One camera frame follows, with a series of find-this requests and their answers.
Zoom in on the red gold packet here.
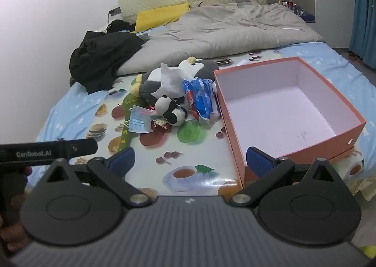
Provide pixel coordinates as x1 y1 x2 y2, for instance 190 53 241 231
151 118 171 133

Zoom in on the blue basket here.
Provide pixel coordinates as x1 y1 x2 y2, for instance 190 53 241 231
295 8 315 22

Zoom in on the blue face mask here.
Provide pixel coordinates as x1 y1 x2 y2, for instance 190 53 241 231
128 105 153 133

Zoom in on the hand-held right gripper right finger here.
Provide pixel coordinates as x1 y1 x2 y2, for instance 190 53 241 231
229 146 344 208

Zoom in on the blue curtain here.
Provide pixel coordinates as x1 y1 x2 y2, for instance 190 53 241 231
348 0 376 70

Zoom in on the small panda plush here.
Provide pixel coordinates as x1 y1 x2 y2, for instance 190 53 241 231
155 95 188 126

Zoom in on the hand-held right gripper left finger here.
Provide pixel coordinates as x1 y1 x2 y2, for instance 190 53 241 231
38 146 152 208

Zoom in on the black clothes pile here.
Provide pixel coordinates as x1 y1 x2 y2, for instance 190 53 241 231
69 19 150 95

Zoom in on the orange cardboard box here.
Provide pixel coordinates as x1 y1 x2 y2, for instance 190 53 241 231
213 57 367 194

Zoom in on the grey duvet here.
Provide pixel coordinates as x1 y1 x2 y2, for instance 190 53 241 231
116 2 326 76

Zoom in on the grey white penguin plush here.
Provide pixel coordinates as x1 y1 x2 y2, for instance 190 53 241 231
131 57 221 103

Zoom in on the person's left hand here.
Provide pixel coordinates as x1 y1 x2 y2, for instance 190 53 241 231
0 166 33 253

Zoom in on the blue plastic snack packet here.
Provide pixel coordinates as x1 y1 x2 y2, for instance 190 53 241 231
182 77 221 122

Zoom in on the fruit printed mat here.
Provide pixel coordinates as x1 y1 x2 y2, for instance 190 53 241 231
35 49 366 197

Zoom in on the white paper tissue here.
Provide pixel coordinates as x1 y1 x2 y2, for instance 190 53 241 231
160 63 188 100

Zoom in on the yellow pillow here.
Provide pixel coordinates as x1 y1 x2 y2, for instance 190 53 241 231
132 3 191 33

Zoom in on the green sash with yellow letters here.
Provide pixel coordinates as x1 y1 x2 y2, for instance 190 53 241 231
119 91 141 153

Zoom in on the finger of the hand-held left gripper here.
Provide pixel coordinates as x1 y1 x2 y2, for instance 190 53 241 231
69 138 99 160

